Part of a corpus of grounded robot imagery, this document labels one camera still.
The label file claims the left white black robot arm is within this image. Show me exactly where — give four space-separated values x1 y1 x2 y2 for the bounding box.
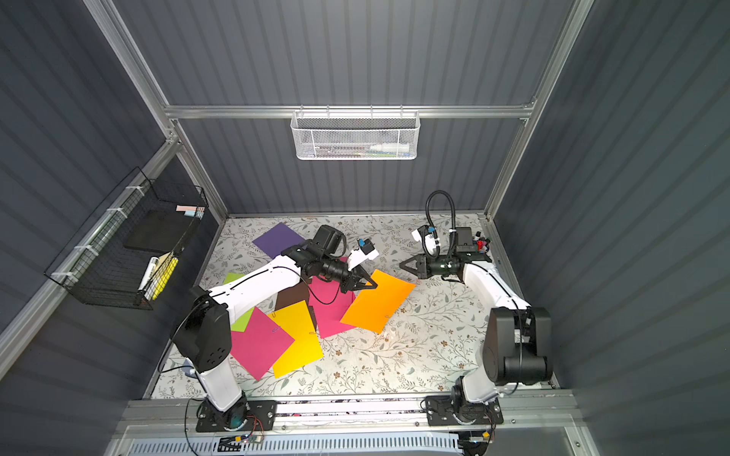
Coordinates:
170 225 378 412

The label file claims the upper magenta paper sheet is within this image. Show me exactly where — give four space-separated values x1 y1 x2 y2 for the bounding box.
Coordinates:
308 277 355 339

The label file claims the cup of coloured markers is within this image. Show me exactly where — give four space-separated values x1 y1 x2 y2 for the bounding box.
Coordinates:
473 231 492 254

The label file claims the black wire wall basket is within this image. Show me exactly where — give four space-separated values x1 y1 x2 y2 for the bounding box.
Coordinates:
45 174 208 310

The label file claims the lower magenta paper sheet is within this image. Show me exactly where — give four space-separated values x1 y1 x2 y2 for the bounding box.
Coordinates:
231 307 294 381

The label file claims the yellow paper sheet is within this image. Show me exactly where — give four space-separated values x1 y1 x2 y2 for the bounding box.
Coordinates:
269 301 324 378

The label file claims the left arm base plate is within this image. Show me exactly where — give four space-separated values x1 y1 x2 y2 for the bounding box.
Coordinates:
195 399 279 433

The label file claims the magenta paper sheet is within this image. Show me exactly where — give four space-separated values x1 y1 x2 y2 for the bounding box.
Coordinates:
231 307 294 381
308 277 355 339

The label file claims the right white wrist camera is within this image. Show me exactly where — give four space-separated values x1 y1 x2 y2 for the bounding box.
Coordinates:
412 225 440 258

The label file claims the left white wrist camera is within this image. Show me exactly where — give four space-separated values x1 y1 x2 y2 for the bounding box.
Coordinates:
347 239 379 271

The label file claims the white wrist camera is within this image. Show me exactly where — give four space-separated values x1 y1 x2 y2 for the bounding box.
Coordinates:
412 225 440 258
347 239 379 271

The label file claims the white wire mesh basket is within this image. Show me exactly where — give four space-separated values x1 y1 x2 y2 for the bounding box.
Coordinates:
290 108 421 161

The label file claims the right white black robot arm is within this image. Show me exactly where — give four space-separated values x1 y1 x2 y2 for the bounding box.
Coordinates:
399 225 553 425

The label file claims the purple paper sheet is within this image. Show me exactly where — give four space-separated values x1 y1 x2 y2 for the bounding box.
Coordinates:
253 222 304 258

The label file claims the brown paper sheet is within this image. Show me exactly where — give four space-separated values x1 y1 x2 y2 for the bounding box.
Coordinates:
275 282 310 311

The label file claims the white marker in basket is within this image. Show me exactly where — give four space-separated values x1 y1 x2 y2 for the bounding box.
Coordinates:
366 142 411 157

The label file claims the grey blue stapler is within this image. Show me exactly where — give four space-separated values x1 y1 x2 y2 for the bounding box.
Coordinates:
181 362 197 378

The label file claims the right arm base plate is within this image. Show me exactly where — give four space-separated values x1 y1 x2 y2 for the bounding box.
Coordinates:
420 394 504 427

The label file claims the orange paper sheet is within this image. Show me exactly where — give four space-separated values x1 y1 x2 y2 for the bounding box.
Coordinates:
340 270 416 334

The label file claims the lime green paper sheet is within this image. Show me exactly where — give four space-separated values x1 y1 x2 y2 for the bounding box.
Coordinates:
221 272 256 334

